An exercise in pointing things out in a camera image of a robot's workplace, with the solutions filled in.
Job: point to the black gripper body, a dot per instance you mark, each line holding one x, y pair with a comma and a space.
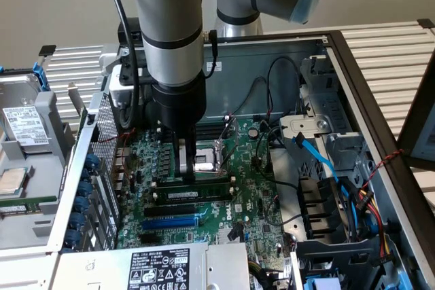
180, 106

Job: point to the green RAM stick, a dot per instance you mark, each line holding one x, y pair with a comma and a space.
210, 192
30, 208

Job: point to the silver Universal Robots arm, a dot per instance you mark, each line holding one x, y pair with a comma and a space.
170, 15

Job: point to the CPU socket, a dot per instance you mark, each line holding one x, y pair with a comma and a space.
207, 166

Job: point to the metal socket cover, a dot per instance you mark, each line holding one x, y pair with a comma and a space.
235, 127

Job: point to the green Dell motherboard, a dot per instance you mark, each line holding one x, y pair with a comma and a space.
244, 167

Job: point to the long black expansion slot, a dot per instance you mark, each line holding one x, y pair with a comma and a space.
170, 211

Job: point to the round coin battery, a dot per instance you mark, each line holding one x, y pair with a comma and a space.
252, 132

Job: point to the blue expansion slot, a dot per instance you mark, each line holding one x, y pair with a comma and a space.
170, 223

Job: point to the open metal PC case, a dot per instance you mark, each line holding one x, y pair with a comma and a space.
244, 66

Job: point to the black box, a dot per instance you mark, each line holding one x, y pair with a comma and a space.
136, 36

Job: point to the blue slot clip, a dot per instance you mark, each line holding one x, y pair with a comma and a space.
86, 189
78, 221
73, 238
91, 162
82, 205

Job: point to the silver chipset heatsink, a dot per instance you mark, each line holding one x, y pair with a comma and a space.
222, 235

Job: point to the short black expansion slot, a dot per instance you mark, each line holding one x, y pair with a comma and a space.
149, 239

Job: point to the black plug connector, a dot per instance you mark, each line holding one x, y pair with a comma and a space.
234, 234

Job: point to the grey power supply unit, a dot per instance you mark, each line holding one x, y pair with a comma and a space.
102, 266

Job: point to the black plastic fan shroud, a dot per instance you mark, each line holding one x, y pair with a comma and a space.
319, 201

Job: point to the grey parts rack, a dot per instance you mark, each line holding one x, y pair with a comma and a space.
37, 174

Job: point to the black table end cap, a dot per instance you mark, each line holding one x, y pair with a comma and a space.
47, 50
426, 23

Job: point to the metal disk bay cage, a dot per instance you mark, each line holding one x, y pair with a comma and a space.
340, 110

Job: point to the silver hard disk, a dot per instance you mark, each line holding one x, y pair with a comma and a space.
23, 123

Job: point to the silver CPU chip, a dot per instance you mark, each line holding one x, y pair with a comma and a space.
12, 182

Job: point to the black plastic disk bay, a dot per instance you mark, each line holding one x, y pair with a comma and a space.
340, 252

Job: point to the blue plastic piece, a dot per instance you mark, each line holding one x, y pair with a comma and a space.
323, 285

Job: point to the black framed panel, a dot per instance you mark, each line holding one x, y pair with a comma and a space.
406, 127

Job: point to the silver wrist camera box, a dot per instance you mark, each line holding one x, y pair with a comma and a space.
119, 96

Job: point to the silver metal bracket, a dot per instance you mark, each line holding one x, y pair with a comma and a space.
299, 123

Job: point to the blue disk rail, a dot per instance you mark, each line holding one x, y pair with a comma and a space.
41, 79

